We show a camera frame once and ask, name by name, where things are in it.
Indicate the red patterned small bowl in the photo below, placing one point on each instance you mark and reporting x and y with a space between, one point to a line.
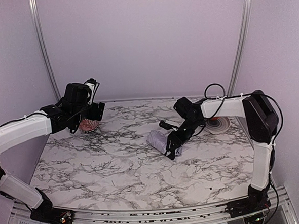
88 126

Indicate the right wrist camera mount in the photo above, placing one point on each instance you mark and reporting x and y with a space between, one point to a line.
167 126

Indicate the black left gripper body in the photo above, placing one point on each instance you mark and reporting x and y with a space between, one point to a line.
95 111

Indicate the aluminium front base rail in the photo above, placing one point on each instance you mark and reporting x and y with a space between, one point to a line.
280 211

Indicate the white ringed plate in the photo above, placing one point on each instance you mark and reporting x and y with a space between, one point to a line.
219 126

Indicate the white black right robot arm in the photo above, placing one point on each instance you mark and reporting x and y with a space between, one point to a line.
262 123

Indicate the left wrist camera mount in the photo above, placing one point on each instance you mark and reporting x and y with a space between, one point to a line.
93 85

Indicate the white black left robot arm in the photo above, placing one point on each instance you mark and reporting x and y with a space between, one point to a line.
76 105

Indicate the lavender folding umbrella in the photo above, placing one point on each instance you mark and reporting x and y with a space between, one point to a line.
157 140

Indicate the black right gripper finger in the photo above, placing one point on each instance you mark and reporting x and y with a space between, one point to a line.
174 153
173 142

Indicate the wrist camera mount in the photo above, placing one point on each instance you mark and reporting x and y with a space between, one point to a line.
167 126
93 85

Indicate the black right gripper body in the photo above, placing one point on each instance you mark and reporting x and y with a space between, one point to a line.
180 134

